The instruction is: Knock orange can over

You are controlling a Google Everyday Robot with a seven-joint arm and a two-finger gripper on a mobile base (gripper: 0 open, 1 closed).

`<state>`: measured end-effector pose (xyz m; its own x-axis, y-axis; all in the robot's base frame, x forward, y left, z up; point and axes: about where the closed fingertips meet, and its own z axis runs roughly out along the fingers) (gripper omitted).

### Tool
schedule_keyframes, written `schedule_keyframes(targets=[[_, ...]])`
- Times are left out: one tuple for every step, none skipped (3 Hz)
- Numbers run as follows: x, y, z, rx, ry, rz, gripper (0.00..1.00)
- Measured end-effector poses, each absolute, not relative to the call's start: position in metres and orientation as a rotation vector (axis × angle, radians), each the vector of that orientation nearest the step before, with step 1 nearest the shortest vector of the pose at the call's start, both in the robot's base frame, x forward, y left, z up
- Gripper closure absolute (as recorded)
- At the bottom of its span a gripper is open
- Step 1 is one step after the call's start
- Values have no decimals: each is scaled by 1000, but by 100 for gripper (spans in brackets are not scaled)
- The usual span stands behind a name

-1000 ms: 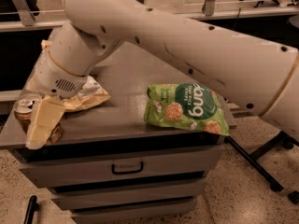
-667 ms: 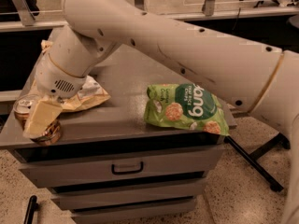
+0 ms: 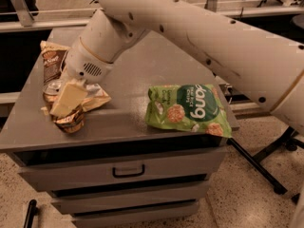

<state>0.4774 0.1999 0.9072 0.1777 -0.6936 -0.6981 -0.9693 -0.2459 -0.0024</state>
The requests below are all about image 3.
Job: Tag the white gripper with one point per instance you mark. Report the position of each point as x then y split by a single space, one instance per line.
83 63

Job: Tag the orange soda can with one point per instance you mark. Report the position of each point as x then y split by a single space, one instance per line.
63 101

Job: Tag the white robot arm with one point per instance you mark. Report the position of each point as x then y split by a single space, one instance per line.
266 68

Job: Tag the brown yellow chip bag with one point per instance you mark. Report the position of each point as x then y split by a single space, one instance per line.
54 63

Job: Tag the grey drawer cabinet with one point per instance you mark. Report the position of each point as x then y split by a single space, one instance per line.
76 169

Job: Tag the black bar on floor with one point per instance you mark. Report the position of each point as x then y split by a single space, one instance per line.
31 213

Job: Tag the green rice chips bag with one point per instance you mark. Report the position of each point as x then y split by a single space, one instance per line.
190 108

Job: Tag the black stand base legs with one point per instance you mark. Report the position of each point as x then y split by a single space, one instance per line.
277 161

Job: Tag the metal railing frame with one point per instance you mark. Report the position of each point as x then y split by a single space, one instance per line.
42 13

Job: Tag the black drawer handle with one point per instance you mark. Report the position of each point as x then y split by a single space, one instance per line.
122 172

